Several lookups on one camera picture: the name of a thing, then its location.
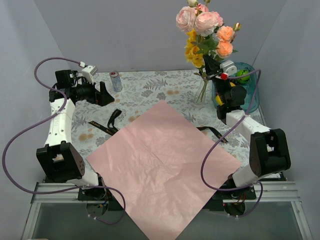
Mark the teal plastic tray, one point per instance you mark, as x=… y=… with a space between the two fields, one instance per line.
x=249 y=84

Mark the light pink flower stem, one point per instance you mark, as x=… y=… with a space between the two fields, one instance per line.
x=186 y=17

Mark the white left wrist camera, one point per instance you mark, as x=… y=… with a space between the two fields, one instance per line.
x=88 y=73

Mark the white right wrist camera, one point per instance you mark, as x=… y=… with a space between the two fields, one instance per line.
x=228 y=68

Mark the silver drink can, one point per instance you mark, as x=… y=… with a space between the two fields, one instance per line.
x=116 y=81

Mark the green ball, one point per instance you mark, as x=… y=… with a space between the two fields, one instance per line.
x=243 y=75

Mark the black ribbon gold lettering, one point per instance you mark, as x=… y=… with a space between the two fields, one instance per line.
x=111 y=130

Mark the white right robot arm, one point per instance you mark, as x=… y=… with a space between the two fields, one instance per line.
x=269 y=153

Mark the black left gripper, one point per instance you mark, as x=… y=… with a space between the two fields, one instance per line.
x=97 y=95

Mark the yellow flower stem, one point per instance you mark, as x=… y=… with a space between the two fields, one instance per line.
x=193 y=54

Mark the pale pink flower stem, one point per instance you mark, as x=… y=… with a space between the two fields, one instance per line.
x=207 y=24

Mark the clear glass vase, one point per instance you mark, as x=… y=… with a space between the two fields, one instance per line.
x=200 y=96

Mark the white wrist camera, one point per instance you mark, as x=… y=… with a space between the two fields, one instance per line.
x=228 y=68
x=88 y=73

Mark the floral tablecloth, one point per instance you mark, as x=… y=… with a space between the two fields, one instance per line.
x=141 y=90

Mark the pink and purple wrapping paper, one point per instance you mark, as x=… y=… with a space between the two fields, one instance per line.
x=163 y=170

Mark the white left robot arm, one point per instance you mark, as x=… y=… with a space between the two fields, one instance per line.
x=58 y=158

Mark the orange-pink flower stem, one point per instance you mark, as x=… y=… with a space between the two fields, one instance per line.
x=226 y=35

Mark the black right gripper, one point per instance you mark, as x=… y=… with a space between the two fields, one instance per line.
x=216 y=75

